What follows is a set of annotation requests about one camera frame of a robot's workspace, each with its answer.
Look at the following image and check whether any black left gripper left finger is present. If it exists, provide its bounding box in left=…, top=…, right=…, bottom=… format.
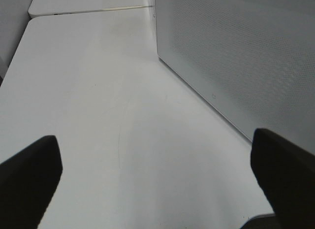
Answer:
left=0, top=135, right=63, bottom=229

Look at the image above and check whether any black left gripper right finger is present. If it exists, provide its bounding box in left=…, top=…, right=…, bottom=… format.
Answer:
left=250, top=129, right=315, bottom=229

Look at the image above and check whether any white glass microwave door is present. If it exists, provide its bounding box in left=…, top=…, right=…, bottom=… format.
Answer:
left=155, top=0, right=315, bottom=153

